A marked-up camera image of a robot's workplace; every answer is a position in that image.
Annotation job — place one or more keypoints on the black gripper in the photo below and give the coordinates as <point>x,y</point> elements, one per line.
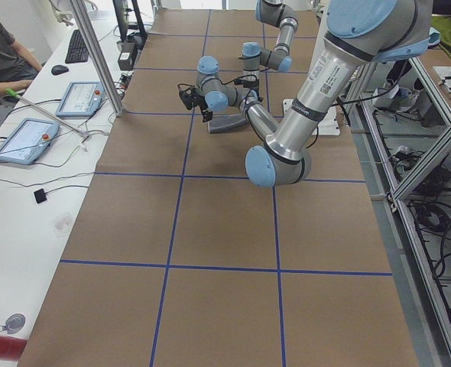
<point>199,100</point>
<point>256,89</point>

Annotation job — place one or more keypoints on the pink and grey towel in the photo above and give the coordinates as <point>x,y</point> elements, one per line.
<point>224,123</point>

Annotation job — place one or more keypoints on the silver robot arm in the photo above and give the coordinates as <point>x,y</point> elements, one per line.
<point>357,32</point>
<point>282,17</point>

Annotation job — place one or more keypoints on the black electronics board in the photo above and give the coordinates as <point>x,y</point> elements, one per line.
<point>124,80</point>

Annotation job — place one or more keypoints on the black box white label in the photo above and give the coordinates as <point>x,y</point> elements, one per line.
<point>127,56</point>

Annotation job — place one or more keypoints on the far teach pendant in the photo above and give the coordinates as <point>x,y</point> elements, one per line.
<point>81,100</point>

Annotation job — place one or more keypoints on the teach pendant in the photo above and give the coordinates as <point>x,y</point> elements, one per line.
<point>28,141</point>
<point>81,100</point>

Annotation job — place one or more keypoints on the black keyboard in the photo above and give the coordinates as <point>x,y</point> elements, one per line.
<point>77,51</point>

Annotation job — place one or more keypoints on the black computer mouse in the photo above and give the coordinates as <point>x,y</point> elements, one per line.
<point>59,69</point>

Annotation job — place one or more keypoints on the near teach pendant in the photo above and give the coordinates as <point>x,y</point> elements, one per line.
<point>28,141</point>

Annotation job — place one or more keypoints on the small black square pad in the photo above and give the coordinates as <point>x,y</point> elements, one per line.
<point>40,196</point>

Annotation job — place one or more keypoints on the long metal rod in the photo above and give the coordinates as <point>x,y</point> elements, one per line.
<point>46,113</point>

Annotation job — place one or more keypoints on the green cloth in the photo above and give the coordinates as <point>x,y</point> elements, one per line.
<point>442,23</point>

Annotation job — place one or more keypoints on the seated person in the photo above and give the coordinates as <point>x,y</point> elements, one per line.
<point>18,66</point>

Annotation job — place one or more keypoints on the red cylinder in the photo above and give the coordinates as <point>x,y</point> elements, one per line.
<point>11,348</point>

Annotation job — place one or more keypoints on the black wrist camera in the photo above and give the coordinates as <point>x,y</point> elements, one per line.
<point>188,97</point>

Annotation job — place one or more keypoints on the aluminium frame post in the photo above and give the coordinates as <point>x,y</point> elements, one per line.
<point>95,51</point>

